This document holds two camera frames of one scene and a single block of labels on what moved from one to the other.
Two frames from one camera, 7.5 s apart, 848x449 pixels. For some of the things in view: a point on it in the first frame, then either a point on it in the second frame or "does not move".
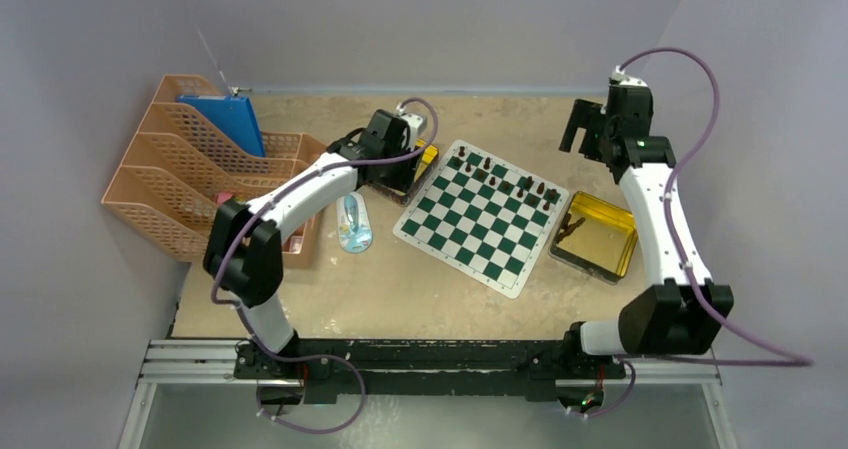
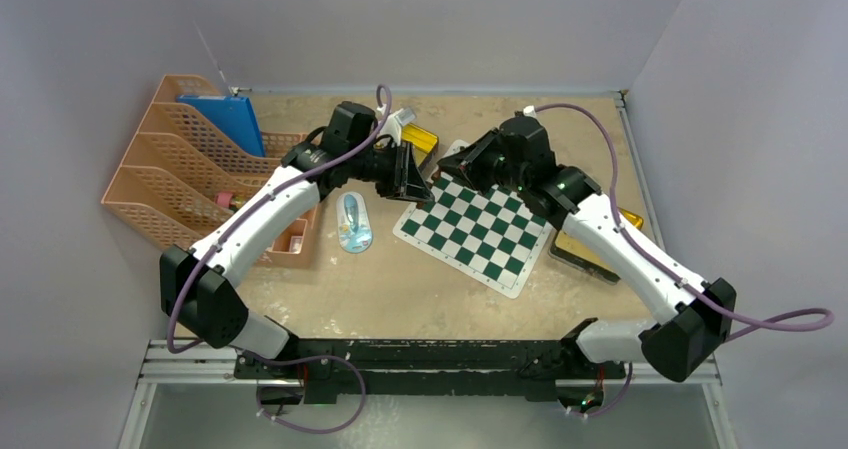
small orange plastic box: [299, 251] does not move
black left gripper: [402, 181] does not move
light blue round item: [354, 223] does not move
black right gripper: [586, 115] -> [475, 154]
